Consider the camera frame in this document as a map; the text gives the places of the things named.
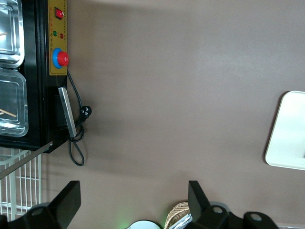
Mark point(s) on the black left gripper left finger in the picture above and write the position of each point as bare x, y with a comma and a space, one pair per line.
62, 205

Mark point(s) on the black tray sealer machine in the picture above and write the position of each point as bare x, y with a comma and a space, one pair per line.
33, 71

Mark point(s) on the steel food container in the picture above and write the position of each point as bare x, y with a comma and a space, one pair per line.
12, 102
10, 28

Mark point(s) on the red emergency stop button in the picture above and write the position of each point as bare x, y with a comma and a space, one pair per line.
62, 58

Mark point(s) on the wicker basket with foil trays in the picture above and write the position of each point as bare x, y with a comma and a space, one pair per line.
177, 210

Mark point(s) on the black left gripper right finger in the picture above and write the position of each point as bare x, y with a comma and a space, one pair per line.
200, 205

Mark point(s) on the yellow sealer control panel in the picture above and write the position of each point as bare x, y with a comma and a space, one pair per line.
57, 35

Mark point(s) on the cream plastic tray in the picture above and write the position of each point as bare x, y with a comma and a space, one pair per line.
288, 131

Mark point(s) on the red rocker switch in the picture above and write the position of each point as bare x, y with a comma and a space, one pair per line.
59, 13

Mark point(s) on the wooden skewer stick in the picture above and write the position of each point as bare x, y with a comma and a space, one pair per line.
9, 113
2, 34

